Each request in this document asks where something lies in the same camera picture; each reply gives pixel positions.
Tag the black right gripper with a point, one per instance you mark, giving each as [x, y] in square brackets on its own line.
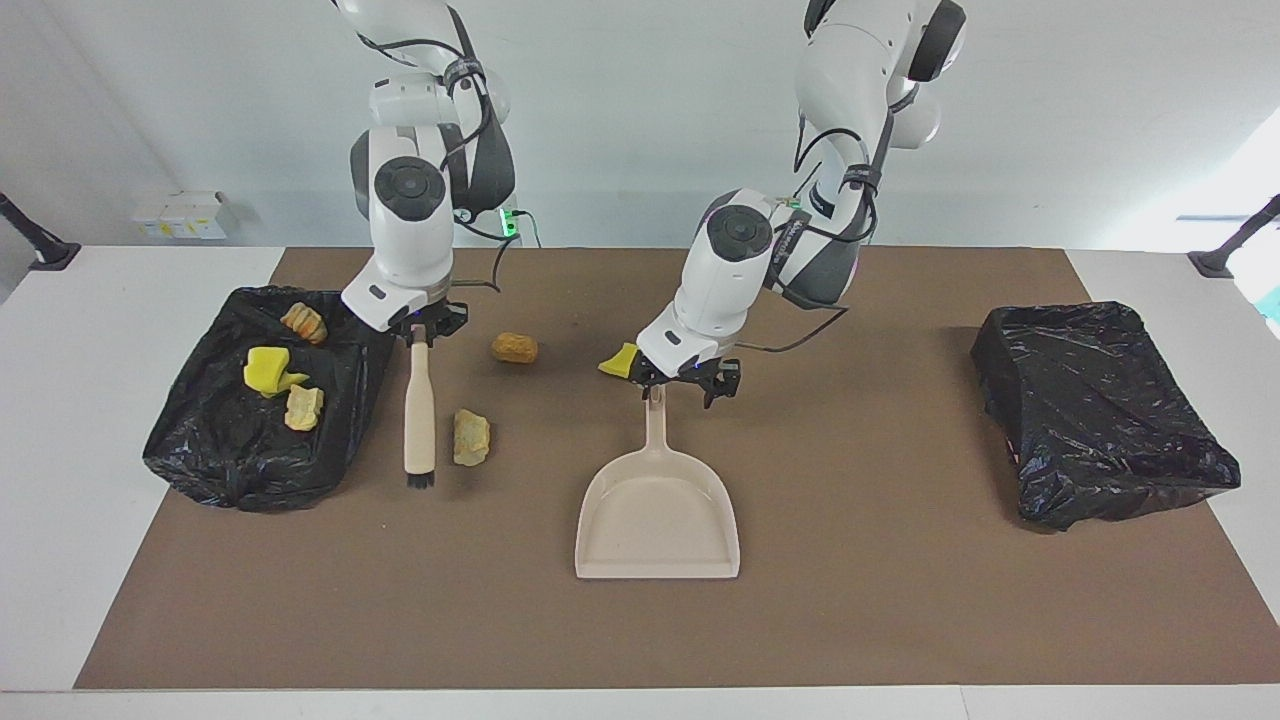
[430, 320]

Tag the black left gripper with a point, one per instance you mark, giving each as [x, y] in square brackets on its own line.
[688, 374]

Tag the beige hand brush black bristles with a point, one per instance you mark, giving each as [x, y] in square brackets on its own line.
[420, 410]

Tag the striped orange croissant piece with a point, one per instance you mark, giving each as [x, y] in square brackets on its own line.
[303, 323]

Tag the beige plastic dustpan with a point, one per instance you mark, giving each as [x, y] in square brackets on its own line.
[655, 520]

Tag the yellow green scouring sponge piece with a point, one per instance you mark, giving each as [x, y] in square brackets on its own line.
[265, 368]
[296, 380]

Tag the pale round bread piece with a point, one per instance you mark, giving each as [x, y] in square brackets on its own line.
[303, 408]

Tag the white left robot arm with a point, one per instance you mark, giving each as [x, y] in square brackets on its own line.
[730, 280]

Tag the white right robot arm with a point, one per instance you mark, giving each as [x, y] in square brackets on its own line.
[410, 230]

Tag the black trash bag bin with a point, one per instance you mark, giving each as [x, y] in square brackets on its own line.
[1100, 420]
[230, 460]

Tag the small all-yellow sponge scrap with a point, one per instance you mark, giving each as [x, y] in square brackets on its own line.
[615, 365]

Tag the brown fried nugget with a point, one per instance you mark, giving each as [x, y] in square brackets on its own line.
[514, 348]

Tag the pale angular bread chunk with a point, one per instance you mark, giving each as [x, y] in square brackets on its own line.
[470, 440]

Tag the brown table mat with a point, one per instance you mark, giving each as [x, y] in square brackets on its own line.
[500, 620]

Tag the teal background object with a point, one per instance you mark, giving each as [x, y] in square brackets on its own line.
[1270, 305]

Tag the white wall box yellow label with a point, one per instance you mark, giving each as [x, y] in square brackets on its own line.
[212, 215]
[177, 220]
[148, 224]

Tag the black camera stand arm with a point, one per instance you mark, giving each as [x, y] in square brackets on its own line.
[35, 243]
[1235, 243]

